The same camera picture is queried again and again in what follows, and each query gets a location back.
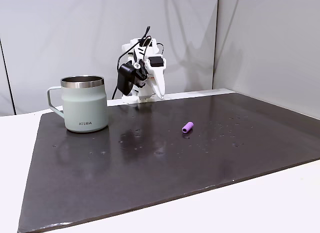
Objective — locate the purple ribbed pen grip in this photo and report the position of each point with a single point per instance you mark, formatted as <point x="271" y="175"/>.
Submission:
<point x="188" y="127"/>

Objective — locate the pale green steel-rimmed mug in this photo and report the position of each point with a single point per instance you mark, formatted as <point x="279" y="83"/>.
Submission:
<point x="86" y="110"/>

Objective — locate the black glossy table mat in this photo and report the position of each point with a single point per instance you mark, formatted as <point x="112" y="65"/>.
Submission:
<point x="150" y="168"/>

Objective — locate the black oval camera box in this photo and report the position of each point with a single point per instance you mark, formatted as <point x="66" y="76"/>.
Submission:
<point x="125" y="78"/>

